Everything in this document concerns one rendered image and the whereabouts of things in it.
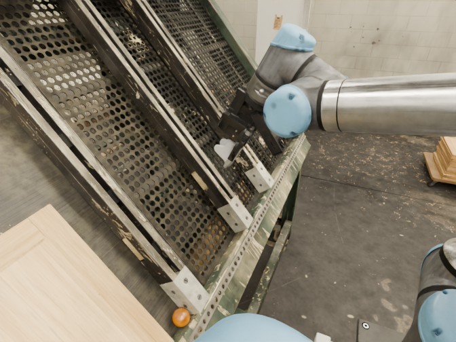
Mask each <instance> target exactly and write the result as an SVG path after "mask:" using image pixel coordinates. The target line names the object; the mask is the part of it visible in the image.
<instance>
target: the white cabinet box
mask: <svg viewBox="0 0 456 342"><path fill-rule="evenodd" d="M310 7H311V0H258V10H257V25H256V53H255V62H256V63H257V64H258V66H259V64H260V62H261V61H262V59H263V57H264V55H265V53H266V51H267V49H268V48H269V46H270V43H271V41H273V39H274V37H275V36H276V34H277V33H278V31H279V29H280V28H281V26H282V25H283V24H286V23H291V24H295V25H297V26H299V27H301V28H302V29H304V30H305V31H307V27H308V22H309V12H310Z"/></svg>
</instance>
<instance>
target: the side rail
mask: <svg viewBox="0 0 456 342"><path fill-rule="evenodd" d="M200 2H201V3H202V5H203V6H204V8H205V9H206V11H207V12H208V14H209V15H210V17H211V19H212V20H213V21H214V23H215V25H216V26H217V27H218V29H219V31H220V32H221V33H222V35H223V37H224V38H225V39H226V41H227V43H228V44H229V45H230V47H231V48H232V50H233V51H234V52H235V54H236V56H237V57H238V58H239V60H240V62H241V63H242V64H243V66H244V68H245V69H246V70H247V72H248V74H249V75H250V76H251V78H252V76H253V75H254V73H255V71H256V70H257V68H258V64H257V63H256V62H255V60H254V58H253V57H252V56H251V54H250V52H249V51H248V50H247V48H246V46H245V45H244V43H243V42H242V40H241V39H240V37H239V36H238V34H237V33H236V31H235V30H234V28H233V27H232V25H231V24H230V22H229V21H228V19H227V18H226V16H225V15H224V13H223V11H222V10H221V8H220V7H219V5H218V4H217V2H216V1H215V0H200Z"/></svg>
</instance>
